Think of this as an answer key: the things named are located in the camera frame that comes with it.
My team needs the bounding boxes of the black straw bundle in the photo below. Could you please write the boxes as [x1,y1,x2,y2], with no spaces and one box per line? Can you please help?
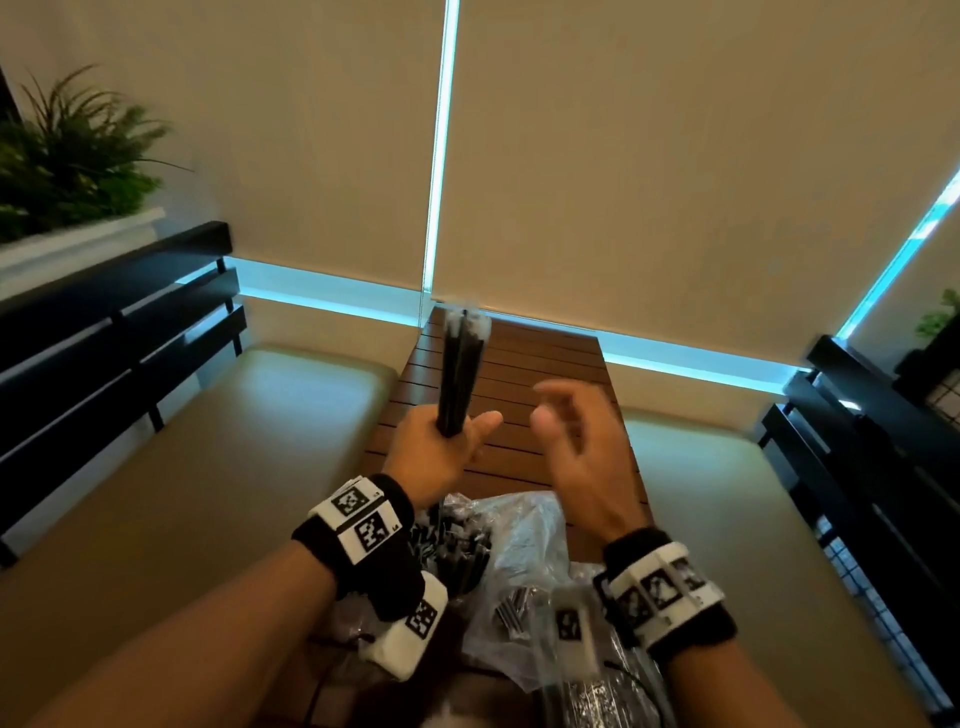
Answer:
[434,303,493,440]

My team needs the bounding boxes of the white planter ledge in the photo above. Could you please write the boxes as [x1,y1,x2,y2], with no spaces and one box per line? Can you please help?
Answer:
[0,206,166,301]

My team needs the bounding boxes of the black slatted bench backrest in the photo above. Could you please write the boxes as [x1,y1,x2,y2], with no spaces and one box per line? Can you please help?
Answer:
[757,333,960,714]
[0,221,249,568]

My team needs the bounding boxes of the green plant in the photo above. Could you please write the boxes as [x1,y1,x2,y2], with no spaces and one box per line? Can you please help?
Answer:
[0,63,189,245]
[913,288,960,343]

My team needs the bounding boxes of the black wristband with white markers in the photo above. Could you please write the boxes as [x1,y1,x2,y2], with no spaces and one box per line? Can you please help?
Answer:
[290,472,427,624]
[592,527,739,667]

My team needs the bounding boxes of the beige padded bench seat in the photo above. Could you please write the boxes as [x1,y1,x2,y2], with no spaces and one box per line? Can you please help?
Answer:
[622,408,931,728]
[0,344,399,728]

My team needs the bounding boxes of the beige roller blind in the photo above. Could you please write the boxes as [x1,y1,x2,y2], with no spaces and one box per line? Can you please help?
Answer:
[851,217,960,369]
[434,0,960,369]
[112,0,449,292]

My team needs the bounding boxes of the person's right forearm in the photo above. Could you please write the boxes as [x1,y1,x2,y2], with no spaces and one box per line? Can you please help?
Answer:
[663,641,808,728]

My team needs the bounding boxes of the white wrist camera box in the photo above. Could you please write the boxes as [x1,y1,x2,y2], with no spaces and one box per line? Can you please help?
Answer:
[359,571,450,682]
[551,584,601,676]

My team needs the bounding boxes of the black framed wire grid panel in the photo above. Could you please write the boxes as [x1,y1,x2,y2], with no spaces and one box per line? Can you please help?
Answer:
[892,314,960,410]

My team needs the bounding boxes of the person's right hand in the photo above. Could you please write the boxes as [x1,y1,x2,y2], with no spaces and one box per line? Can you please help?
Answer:
[528,378,650,545]

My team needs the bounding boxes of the person's left hand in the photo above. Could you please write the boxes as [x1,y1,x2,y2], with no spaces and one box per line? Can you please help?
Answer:
[382,408,505,511]

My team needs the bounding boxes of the black cable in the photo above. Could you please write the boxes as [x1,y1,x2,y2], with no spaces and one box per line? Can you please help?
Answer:
[603,659,680,728]
[299,633,376,728]

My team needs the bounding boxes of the clear plastic zip bag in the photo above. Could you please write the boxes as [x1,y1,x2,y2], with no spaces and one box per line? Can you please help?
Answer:
[461,491,680,728]

